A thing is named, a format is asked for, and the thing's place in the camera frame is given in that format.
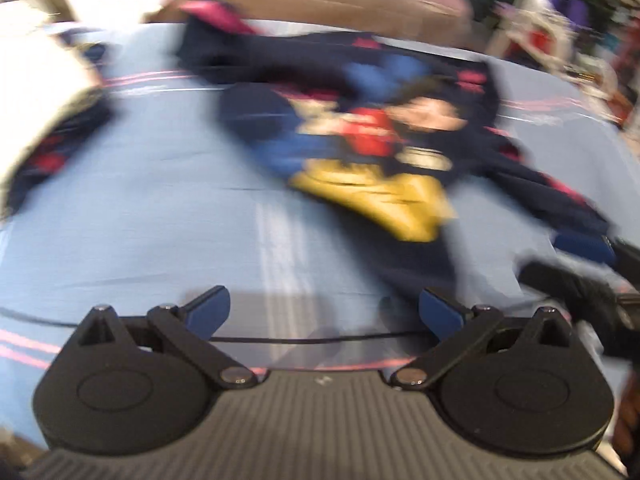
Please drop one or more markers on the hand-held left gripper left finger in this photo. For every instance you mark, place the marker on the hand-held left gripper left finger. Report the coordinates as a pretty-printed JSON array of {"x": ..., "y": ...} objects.
[{"x": 212, "y": 306}]

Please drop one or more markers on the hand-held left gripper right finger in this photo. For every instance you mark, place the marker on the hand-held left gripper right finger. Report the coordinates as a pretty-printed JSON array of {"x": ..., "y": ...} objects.
[{"x": 440, "y": 312}]

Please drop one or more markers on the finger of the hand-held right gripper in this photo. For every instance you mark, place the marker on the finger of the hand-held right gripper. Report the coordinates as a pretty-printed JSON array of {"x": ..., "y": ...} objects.
[
  {"x": 585, "y": 249},
  {"x": 550, "y": 276}
]

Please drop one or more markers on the navy printed small garment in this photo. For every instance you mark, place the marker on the navy printed small garment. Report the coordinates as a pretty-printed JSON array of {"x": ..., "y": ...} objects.
[{"x": 320, "y": 125}]

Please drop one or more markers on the blue striped bed sheet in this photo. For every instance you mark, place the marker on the blue striped bed sheet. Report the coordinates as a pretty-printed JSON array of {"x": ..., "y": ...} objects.
[{"x": 150, "y": 210}]

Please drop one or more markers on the navy red patterned cloth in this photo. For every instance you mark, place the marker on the navy red patterned cloth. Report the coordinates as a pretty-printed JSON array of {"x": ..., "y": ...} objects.
[{"x": 55, "y": 150}]

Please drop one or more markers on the purple cloth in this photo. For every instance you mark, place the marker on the purple cloth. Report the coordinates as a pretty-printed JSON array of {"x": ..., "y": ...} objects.
[{"x": 567, "y": 0}]

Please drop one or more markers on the white floral cloth pile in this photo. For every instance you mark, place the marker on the white floral cloth pile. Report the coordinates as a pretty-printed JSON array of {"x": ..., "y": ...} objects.
[{"x": 40, "y": 75}]

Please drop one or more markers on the beige sofa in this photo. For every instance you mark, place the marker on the beige sofa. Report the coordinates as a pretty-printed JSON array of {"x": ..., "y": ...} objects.
[{"x": 325, "y": 5}]

